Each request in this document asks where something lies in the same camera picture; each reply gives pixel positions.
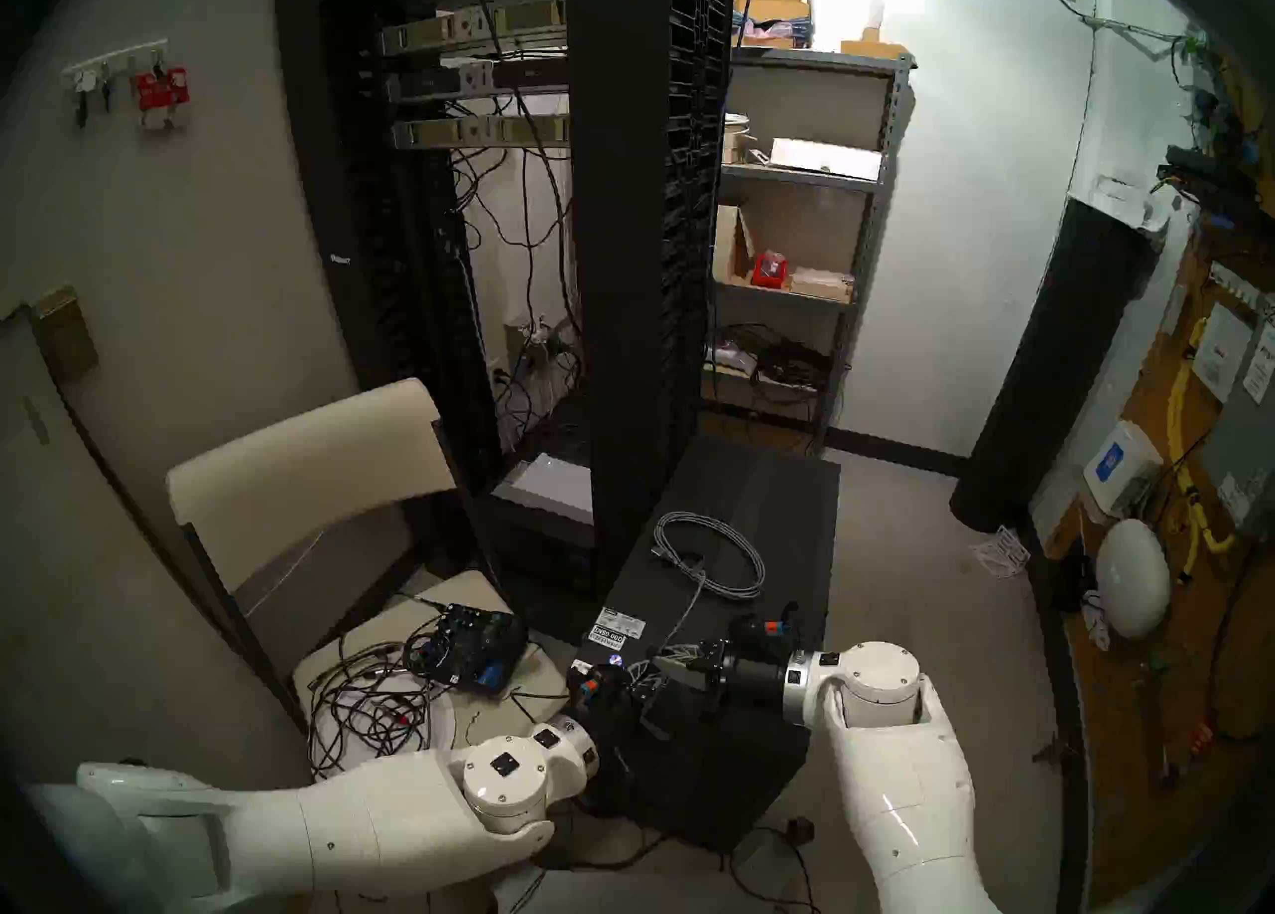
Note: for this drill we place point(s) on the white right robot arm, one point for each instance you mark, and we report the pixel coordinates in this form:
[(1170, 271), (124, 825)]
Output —
[(896, 783)]

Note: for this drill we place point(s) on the grey flat device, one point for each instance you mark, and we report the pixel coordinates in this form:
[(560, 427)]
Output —
[(553, 484)]

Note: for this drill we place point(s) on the white flat box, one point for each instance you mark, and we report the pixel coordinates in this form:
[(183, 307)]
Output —
[(827, 160)]

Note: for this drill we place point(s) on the grey metal shelf unit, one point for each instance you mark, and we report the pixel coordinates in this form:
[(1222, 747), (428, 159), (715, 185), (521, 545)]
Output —
[(817, 100)]

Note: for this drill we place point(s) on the white folded bracket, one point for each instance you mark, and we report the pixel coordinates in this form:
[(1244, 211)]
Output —
[(1003, 553)]

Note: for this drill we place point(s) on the large cardboard box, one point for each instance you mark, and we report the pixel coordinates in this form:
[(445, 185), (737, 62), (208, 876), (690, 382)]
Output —
[(772, 0)]

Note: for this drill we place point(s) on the black wall router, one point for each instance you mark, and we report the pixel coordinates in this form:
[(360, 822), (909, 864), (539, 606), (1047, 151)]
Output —
[(1205, 175)]

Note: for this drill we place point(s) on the white oval router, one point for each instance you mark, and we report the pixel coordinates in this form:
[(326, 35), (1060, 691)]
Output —
[(1131, 578)]

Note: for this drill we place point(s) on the black Dell rack server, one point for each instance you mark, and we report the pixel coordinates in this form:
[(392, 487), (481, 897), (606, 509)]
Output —
[(468, 81)]

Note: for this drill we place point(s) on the black server rack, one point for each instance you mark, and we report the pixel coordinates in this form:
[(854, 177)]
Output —
[(637, 225)]

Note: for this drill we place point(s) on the cream padded chair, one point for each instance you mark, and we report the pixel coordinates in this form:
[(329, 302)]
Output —
[(299, 464)]

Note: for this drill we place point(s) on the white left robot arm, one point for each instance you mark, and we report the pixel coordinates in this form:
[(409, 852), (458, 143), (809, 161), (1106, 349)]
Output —
[(349, 822)]

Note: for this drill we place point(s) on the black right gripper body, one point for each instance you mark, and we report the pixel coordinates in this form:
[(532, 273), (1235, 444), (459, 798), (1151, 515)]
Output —
[(747, 678)]

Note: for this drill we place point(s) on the pink plastic bag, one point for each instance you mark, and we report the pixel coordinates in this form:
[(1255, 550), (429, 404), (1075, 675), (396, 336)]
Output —
[(772, 29)]

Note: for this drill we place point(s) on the white power strip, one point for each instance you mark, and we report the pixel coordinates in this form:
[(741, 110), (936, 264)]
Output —
[(727, 361)]

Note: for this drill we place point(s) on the brass wall plate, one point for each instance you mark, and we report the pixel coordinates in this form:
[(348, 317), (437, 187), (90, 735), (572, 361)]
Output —
[(62, 339)]

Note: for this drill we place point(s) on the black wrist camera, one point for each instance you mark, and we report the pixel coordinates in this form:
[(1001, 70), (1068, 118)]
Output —
[(762, 628), (590, 685)]

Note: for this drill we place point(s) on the white key hook rack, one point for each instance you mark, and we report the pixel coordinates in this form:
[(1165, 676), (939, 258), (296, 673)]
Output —
[(118, 62)]

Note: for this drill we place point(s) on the plywood backboard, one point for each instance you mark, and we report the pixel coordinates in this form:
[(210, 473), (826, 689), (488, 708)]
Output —
[(1126, 822)]

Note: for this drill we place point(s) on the white junction box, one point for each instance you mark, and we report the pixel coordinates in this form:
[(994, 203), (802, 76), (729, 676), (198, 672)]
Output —
[(1195, 75)]

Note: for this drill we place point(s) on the wall power outlet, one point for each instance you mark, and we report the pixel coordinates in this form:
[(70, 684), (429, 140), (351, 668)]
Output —
[(518, 339)]

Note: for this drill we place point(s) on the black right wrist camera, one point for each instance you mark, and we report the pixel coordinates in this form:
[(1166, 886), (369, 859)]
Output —
[(762, 628)]

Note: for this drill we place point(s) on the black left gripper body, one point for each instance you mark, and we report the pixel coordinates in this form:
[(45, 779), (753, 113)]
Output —
[(623, 698)]

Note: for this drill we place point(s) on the black UPS unit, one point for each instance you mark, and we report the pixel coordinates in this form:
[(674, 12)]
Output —
[(538, 563)]

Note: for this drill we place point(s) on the black workstation tower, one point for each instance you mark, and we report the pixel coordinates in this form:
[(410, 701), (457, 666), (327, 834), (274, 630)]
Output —
[(767, 484)]

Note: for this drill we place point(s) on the white box blue label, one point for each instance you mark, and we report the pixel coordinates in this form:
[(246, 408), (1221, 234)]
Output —
[(1121, 469)]

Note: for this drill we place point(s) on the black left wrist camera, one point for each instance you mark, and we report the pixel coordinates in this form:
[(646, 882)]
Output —
[(590, 685)]

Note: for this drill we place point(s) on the red caution tag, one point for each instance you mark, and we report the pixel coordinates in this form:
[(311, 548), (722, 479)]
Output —
[(1200, 735)]

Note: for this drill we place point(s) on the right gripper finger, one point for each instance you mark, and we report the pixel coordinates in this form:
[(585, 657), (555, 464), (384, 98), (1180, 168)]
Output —
[(687, 658), (682, 678)]

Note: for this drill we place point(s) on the small cardboard box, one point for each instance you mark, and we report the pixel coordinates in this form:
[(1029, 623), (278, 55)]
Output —
[(872, 50)]

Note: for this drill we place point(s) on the dark hanging key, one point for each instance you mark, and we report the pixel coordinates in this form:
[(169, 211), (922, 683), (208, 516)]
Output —
[(107, 95), (82, 105)]

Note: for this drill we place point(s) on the grey AT&T utility box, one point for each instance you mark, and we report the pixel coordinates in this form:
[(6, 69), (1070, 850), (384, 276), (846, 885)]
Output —
[(1250, 444)]

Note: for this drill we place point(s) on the white label sheet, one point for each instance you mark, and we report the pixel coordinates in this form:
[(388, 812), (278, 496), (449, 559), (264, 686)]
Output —
[(1223, 354)]

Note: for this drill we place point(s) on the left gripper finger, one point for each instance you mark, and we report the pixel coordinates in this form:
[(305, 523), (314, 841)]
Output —
[(637, 668), (652, 713)]

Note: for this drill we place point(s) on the flat tan box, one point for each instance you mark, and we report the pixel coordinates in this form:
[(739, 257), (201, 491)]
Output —
[(822, 284)]

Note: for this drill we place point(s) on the small red bin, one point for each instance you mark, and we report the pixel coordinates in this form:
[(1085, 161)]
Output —
[(769, 271)]

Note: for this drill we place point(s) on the open cardboard box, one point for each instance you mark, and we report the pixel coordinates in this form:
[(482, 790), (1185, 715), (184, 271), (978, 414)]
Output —
[(732, 245)]

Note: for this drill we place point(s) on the small white boxes stack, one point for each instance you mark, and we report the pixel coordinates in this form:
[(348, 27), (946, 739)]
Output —
[(1126, 200)]

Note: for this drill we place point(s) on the black blue audio interface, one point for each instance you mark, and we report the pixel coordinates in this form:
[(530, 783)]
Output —
[(478, 638)]

